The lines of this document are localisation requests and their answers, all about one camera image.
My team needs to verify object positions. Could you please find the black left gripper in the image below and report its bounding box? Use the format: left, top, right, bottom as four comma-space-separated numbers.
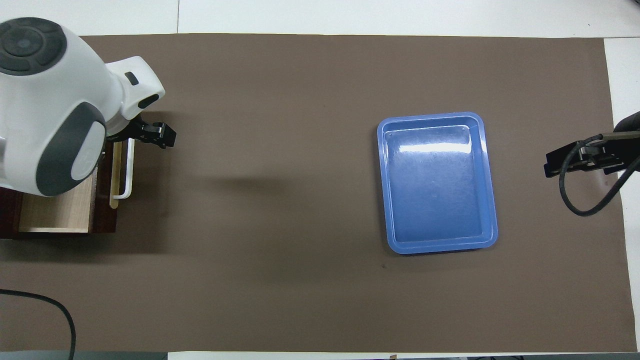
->
107, 116, 177, 149

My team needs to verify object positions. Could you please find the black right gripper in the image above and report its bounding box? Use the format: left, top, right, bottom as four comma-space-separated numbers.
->
544, 112, 640, 179

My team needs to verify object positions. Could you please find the white drawer handle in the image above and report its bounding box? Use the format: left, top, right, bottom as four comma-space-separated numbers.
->
119, 138, 135, 200

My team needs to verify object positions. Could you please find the dark wooden drawer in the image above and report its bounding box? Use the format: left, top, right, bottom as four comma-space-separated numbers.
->
18, 141, 123, 235

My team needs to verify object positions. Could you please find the dark wooden drawer cabinet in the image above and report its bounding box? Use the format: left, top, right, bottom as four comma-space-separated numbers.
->
0, 188, 23, 240

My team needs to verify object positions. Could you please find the brown table mat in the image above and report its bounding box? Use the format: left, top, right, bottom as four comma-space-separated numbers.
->
0, 33, 638, 354

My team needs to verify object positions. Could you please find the blue plastic tray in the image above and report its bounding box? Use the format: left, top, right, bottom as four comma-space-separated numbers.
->
376, 112, 499, 256

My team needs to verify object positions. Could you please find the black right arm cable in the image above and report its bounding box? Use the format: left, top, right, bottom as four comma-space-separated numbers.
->
558, 134, 640, 217

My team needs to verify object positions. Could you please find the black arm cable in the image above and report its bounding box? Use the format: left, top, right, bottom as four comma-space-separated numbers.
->
0, 288, 77, 360
558, 134, 640, 217

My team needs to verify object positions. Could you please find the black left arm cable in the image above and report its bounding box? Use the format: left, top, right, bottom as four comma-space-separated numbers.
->
0, 288, 77, 360

